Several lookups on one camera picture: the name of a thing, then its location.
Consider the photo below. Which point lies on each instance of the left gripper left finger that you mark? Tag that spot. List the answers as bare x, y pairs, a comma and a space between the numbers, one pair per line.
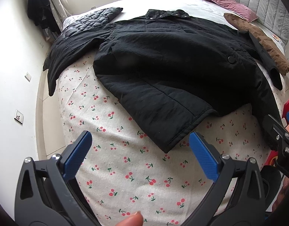
47, 191

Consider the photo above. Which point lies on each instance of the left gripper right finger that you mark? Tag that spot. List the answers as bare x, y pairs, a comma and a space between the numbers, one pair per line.
236, 196

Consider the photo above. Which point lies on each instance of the black padded coat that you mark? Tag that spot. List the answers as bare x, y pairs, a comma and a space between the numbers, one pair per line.
170, 70

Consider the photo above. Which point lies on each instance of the black hanging clothes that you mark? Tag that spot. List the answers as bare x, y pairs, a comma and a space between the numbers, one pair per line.
39, 11

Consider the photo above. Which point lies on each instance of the left hand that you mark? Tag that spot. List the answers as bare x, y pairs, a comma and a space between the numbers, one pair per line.
135, 219

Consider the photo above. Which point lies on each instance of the red plastic stool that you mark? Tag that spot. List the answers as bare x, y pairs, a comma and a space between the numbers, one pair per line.
271, 160

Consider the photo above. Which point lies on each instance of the brown garment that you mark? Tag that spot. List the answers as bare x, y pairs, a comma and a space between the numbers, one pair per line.
281, 61

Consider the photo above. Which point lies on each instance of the cherry print bed sheet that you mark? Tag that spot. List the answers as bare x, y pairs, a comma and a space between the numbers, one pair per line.
124, 170

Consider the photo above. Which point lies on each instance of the grey padded headboard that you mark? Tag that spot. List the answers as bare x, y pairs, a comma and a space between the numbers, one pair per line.
272, 14

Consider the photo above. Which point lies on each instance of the pink velvet pillow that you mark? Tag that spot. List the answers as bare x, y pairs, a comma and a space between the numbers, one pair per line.
240, 9

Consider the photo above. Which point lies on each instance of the black quilted down jacket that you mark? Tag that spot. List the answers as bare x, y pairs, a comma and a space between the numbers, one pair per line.
89, 20

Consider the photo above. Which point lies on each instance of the white dotted curtain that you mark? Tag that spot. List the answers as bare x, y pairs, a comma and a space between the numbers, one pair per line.
60, 10

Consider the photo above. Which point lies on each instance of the white wall switch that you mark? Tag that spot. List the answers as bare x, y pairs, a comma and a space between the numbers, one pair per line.
19, 117

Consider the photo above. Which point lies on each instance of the white wall socket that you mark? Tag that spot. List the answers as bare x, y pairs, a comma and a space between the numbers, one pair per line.
28, 77

